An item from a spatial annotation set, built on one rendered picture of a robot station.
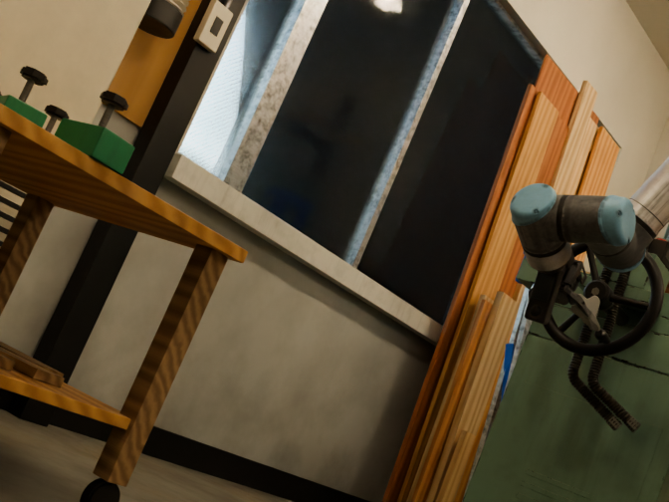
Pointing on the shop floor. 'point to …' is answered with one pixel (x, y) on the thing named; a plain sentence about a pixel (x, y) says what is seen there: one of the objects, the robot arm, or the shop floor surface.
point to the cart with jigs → (46, 196)
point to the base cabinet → (573, 434)
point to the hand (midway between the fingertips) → (564, 324)
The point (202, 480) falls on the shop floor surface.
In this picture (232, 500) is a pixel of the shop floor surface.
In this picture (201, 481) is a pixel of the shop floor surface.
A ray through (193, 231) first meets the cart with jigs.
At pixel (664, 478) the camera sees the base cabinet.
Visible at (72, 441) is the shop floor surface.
